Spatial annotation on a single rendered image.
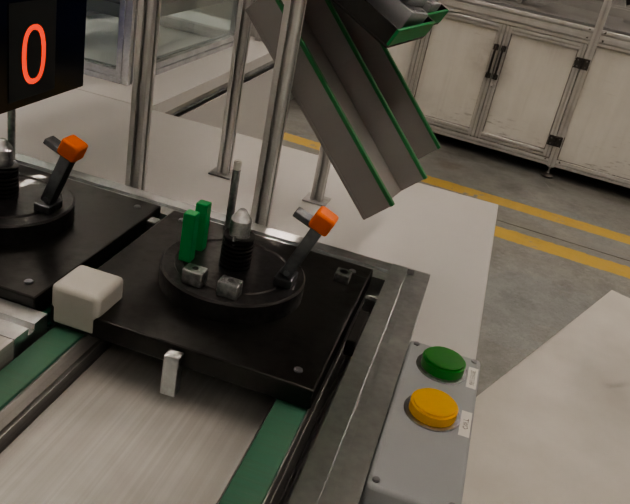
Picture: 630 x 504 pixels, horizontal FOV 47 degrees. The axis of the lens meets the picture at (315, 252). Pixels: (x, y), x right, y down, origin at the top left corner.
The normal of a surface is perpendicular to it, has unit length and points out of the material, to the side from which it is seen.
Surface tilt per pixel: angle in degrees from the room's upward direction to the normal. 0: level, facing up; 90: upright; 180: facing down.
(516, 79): 90
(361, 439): 0
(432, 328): 0
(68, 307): 90
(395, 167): 90
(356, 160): 90
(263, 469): 0
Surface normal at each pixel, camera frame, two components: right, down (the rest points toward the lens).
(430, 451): 0.18, -0.88
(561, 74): -0.35, 0.36
